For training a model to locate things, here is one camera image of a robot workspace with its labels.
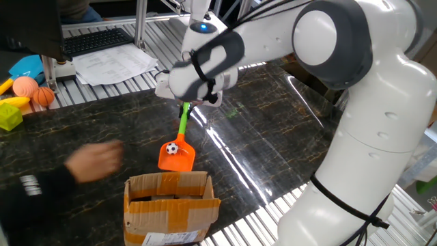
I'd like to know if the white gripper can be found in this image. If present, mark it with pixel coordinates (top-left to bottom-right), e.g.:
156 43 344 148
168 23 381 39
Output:
154 69 225 119

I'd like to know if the orange green toy shovel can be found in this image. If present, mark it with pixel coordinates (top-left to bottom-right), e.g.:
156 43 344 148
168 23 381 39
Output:
157 101 197 173

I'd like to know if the black sleeved forearm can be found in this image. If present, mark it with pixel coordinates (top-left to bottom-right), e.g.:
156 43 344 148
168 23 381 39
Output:
0 165 78 246

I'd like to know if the blue toy shovel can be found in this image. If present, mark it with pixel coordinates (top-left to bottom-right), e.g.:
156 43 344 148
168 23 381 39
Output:
0 54 46 96

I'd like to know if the person's bare hand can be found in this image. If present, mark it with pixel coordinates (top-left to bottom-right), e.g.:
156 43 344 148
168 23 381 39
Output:
64 139 125 184

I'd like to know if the black marble pattern mat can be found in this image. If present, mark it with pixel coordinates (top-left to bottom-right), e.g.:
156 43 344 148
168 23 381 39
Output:
0 61 344 246

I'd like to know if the printed paper stack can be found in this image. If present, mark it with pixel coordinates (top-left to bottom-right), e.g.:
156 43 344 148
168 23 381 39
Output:
72 43 160 87

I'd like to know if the cardboard box with orange tape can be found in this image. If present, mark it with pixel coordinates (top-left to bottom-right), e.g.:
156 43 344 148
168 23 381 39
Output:
123 170 222 246

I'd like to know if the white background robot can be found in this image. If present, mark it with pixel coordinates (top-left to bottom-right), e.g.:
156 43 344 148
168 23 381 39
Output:
166 0 226 28

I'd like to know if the black keyboard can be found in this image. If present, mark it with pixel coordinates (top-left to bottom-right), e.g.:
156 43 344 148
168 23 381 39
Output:
62 27 135 57

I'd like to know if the monitor stand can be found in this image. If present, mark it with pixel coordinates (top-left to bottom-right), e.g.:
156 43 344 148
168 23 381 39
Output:
40 54 77 92

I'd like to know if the mini basketball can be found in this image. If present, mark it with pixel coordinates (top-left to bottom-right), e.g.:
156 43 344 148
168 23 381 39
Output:
32 86 56 107

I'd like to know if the peach ribbed ball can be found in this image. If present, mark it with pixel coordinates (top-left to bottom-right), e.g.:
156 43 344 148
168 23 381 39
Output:
12 75 40 99

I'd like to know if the yellow banana toy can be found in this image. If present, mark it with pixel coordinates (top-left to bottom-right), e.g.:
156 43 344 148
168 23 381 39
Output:
0 96 31 109

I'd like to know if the black monitor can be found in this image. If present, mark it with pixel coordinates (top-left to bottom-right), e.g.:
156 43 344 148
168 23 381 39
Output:
0 0 73 63

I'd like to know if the green toy cube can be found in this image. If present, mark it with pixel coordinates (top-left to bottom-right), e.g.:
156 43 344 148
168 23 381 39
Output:
0 102 25 132

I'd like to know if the aluminium post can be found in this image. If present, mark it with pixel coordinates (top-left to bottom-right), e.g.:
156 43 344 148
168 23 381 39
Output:
133 0 149 49
237 0 254 14

